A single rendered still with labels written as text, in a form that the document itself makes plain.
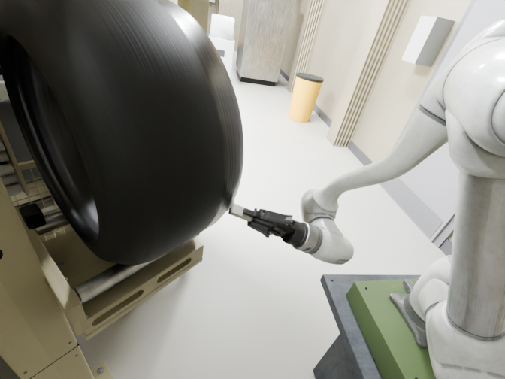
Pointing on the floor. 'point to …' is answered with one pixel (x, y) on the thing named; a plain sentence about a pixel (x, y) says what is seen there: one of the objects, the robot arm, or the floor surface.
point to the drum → (304, 96)
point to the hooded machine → (223, 38)
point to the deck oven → (263, 40)
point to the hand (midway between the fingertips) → (240, 212)
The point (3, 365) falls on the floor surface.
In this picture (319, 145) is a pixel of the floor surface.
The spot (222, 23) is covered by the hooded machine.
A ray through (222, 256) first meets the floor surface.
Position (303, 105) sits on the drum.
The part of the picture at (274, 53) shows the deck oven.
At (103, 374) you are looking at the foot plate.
